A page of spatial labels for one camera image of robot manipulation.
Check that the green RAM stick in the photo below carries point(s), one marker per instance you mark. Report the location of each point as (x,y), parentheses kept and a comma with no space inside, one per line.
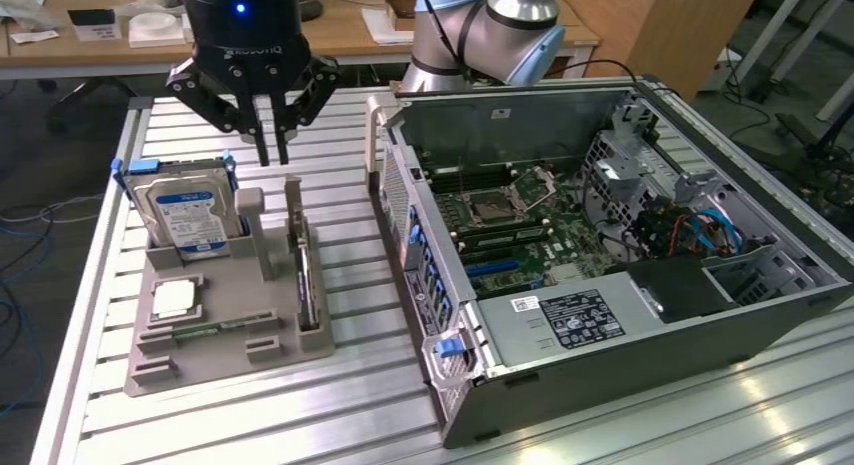
(207,329)

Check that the graphics card with fan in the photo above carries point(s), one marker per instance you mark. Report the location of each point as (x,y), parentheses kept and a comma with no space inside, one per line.
(305,275)

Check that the green motherboard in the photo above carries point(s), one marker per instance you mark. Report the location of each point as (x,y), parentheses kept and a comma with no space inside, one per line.
(567,235)

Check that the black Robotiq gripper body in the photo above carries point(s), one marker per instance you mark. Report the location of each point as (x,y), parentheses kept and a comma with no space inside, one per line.
(240,30)

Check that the white table frame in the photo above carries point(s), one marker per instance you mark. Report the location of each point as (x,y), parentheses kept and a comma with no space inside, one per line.
(780,35)

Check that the blue expansion slot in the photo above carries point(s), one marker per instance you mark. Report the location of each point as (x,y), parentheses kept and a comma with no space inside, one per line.
(495,269)

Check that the CPU socket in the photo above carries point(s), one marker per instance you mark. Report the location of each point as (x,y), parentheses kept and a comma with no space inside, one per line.
(495,205)

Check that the silver CPU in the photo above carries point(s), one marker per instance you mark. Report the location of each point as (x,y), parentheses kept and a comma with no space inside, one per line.
(173,297)

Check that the blue case latch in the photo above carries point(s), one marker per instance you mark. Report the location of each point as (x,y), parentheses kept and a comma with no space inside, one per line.
(447,347)

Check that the grey parts rack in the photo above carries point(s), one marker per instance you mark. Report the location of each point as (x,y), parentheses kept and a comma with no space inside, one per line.
(247,300)

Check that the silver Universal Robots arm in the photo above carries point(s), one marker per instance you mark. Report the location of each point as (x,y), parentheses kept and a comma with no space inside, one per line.
(440,30)

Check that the white paper stack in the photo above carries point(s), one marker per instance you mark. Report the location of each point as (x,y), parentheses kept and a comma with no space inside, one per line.
(387,27)

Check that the black round lamp base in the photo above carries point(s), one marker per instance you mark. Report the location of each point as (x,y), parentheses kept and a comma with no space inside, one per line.
(312,7)

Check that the metal disk bay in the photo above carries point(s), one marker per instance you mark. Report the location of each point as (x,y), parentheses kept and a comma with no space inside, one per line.
(627,180)

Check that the metal socket cover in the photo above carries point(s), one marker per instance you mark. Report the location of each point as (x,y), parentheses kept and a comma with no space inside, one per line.
(542,182)

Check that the white paper label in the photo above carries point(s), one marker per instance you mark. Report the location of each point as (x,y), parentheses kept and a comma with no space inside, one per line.
(34,36)

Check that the white box with black lid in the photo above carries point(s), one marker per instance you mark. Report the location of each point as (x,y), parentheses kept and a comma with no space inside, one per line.
(93,25)

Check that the installed RAM stick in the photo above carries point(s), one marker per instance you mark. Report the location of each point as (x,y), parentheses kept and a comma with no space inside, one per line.
(507,235)

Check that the wooden desk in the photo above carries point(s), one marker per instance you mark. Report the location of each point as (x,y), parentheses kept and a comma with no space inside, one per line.
(66,55)

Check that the open black PC case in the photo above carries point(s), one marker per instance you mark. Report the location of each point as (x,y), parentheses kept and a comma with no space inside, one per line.
(600,365)

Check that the white box with round insert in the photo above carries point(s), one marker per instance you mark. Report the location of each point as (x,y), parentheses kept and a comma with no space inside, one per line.
(156,30)

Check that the grey power supply unit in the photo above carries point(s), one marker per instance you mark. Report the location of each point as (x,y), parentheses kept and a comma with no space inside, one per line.
(567,317)

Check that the hard disk with blue bracket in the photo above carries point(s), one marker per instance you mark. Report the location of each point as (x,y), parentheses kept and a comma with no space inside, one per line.
(189,212)

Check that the wooden cabinet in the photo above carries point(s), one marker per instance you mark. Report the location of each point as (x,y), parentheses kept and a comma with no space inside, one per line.
(667,35)

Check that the plain white box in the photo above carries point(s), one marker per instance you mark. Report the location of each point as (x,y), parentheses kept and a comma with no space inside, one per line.
(187,30)

